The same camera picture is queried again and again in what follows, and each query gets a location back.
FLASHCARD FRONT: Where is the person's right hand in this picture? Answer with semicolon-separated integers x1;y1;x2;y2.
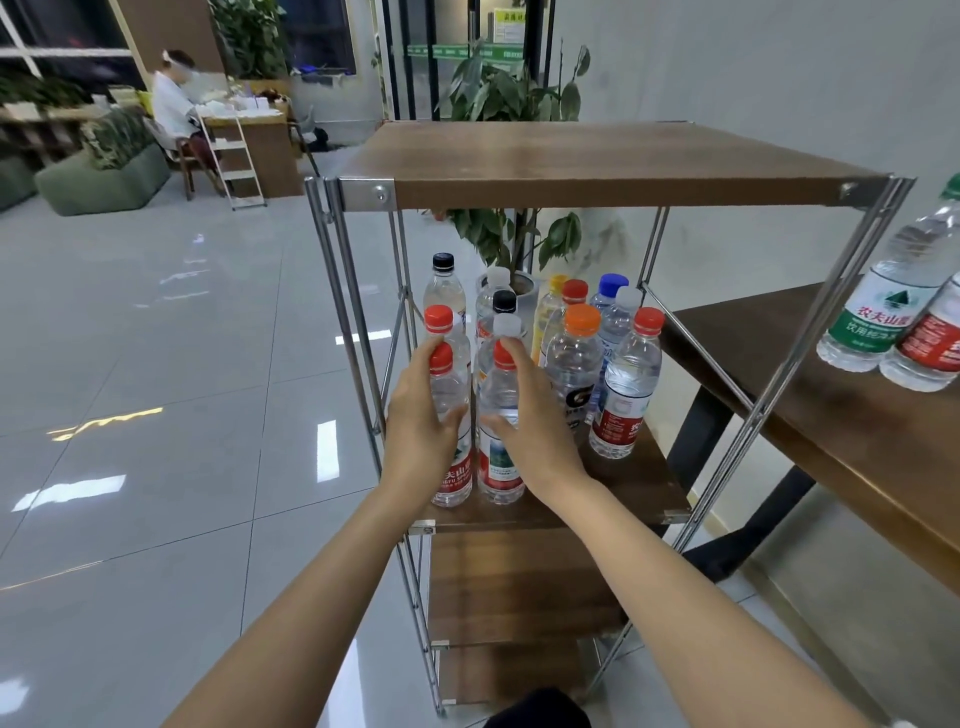
495;337;594;512

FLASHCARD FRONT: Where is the person's left hand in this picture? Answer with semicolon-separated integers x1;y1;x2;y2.
381;337;467;519

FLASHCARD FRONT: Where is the orange cap clear plastic bottle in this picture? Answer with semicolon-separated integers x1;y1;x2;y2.
543;304;608;452

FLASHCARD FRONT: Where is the yellow label plastic bottle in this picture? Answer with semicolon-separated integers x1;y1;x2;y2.
532;273;572;362

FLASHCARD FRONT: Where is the orange label black cap bottle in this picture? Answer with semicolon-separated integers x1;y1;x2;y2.
423;252;470;324

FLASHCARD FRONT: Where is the blue cap plastic bottle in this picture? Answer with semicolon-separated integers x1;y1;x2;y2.
592;271;632;320

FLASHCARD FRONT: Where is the slim blue label plastic bottle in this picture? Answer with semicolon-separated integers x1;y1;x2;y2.
477;265;515;309

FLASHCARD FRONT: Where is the wooden metal shelf rack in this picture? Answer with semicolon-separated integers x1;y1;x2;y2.
304;120;917;714

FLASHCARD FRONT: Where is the green label plastic water bottle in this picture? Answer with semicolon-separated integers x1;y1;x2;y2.
817;172;960;374

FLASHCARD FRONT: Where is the green red label plastic bottle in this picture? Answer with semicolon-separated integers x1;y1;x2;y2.
880;270;960;395

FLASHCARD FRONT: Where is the person's left forearm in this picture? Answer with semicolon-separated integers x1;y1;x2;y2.
165;487;444;728

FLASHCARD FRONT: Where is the person's right forearm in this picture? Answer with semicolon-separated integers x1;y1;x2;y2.
547;480;879;728

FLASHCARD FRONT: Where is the person's black trouser leg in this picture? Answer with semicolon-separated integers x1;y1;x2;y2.
484;687;594;728

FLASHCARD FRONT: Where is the white plant pot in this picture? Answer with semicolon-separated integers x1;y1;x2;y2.
477;267;542;324

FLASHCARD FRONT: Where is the background wooden table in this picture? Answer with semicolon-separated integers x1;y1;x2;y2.
198;93;309;200

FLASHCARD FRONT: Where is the white step ladder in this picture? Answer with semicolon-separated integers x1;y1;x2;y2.
199;117;269;212

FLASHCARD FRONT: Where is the green potted plant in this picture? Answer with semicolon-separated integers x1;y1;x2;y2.
432;42;594;275

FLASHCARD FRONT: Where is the green armchair with patterned cushion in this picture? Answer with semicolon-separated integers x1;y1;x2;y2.
33;108;174;216

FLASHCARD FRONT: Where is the tall background potted plant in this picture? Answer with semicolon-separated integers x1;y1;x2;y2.
210;0;290;80

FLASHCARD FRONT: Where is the green sofa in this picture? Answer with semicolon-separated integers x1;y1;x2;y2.
0;150;39;212

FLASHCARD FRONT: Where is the black metal table frame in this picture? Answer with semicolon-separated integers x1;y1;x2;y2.
660;387;819;584

